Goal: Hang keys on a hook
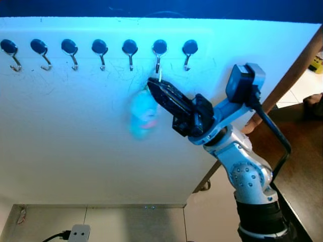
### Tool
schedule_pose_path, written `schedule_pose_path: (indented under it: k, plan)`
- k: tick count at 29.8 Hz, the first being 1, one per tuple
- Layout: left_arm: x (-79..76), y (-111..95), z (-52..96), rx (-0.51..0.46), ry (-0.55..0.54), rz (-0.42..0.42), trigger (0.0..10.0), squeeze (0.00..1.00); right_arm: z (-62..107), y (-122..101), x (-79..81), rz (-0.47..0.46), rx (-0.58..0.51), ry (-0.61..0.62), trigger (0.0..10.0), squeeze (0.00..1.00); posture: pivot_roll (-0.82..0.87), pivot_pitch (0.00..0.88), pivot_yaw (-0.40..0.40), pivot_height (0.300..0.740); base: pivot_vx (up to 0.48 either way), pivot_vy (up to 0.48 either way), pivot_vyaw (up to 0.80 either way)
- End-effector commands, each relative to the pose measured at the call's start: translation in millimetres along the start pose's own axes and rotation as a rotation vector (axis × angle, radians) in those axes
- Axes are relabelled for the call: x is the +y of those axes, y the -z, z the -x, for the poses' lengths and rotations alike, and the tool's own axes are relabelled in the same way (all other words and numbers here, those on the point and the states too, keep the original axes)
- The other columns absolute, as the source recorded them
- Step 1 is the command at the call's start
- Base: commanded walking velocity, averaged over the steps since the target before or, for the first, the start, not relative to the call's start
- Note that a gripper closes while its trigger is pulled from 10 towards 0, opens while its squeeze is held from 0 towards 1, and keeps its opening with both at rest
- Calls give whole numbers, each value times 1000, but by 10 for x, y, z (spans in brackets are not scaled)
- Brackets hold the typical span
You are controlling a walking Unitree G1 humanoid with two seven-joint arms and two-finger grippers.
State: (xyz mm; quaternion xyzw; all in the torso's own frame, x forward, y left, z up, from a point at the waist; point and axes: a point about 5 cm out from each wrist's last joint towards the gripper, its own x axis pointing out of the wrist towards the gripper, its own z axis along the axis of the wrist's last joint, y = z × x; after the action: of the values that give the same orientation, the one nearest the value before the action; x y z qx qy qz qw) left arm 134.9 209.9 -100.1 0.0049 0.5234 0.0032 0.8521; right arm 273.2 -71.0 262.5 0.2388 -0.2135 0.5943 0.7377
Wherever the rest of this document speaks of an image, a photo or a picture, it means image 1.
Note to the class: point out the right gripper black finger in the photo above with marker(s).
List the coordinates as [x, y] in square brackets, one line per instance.
[169, 105]
[171, 93]

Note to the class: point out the person bare forearm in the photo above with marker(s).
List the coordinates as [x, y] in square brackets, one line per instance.
[295, 70]

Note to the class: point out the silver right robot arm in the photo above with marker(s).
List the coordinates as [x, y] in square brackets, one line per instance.
[247, 174]

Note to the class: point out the white hook board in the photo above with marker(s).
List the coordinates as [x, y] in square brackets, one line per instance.
[75, 136]

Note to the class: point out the person hand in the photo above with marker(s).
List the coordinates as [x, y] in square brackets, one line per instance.
[253, 123]

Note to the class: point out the person foot in sandal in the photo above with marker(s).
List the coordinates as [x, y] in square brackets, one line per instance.
[315, 105]

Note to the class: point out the dark wooden table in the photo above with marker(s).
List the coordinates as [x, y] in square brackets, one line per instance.
[303, 176]

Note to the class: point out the yellow toy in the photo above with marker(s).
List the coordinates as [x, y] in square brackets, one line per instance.
[317, 63]

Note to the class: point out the white power strip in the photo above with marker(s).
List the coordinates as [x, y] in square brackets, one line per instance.
[79, 233]

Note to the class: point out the black knob metal wall hook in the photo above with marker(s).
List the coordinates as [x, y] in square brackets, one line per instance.
[190, 46]
[159, 46]
[38, 46]
[99, 46]
[69, 46]
[129, 46]
[8, 46]

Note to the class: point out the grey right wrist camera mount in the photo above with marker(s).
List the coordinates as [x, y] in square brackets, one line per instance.
[238, 83]

